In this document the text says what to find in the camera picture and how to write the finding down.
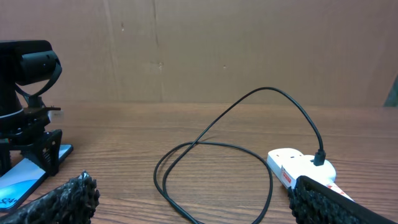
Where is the black smartphone blue screen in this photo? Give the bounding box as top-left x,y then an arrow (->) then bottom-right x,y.
1,144 -> 73,213

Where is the white charger adapter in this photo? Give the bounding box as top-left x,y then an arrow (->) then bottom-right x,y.
293,155 -> 336,183

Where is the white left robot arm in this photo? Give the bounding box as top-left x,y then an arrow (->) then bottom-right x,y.
1,40 -> 62,175

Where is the black charger cable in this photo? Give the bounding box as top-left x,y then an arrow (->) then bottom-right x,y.
153,86 -> 327,224

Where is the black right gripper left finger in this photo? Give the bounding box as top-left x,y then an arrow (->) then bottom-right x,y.
1,170 -> 100,224

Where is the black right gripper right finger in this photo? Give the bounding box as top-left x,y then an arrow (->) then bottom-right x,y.
287,175 -> 396,224

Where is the white power strip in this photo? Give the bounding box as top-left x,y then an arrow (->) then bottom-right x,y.
266,148 -> 353,200

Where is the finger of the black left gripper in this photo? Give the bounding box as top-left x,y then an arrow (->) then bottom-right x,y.
20,129 -> 62,176

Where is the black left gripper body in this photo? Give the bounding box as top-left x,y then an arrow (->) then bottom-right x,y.
1,106 -> 62,156

